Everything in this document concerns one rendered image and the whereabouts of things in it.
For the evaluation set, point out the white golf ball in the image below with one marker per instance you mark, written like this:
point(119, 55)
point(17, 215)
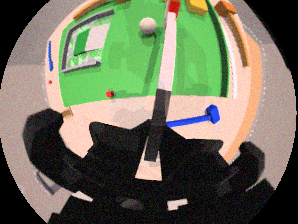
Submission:
point(147, 25)

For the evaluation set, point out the green flat mat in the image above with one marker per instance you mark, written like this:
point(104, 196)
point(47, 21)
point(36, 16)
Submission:
point(130, 60)

